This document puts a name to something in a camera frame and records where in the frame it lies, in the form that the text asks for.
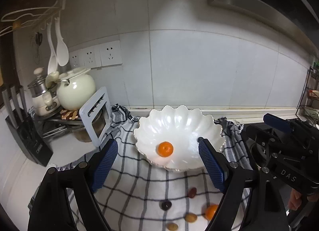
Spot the steel pot under rack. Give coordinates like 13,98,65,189
67,112,105,143

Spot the white rice spoon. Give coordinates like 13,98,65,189
55,17,69,67

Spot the white scalloped bowl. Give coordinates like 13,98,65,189
134,105,226,172

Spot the checkered grey white cloth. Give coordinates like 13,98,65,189
27,104,255,231

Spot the orange mandarin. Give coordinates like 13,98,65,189
157,141,174,158
204,204,219,221

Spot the white ladle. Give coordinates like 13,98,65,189
47,22,58,76

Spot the black knife block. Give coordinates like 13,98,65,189
2,85,53,167

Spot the red jujube date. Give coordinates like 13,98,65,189
188,187,197,199

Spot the dark purple grape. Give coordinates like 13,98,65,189
160,200,172,211

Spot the black wire spice rack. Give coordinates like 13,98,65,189
296,61,319,129

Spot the white steel steamer pot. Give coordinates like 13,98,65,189
28,68,60,117

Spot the white wall socket strip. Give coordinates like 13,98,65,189
69,40,122,69

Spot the person's right hand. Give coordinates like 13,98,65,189
288,189,319,210

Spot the cream ceramic pot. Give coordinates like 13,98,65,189
57,67,96,111

